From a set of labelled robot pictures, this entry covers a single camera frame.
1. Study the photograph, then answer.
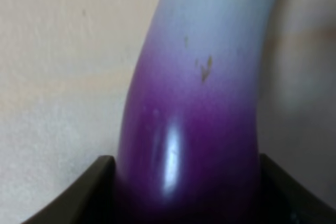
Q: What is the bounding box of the purple toy eggplant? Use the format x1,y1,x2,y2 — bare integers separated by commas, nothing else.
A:
114,0,275,223

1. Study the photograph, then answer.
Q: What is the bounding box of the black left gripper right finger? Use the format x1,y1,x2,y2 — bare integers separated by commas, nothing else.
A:
259,154,335,223

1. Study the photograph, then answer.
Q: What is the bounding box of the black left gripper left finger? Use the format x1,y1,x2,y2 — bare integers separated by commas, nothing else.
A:
24,155,116,224

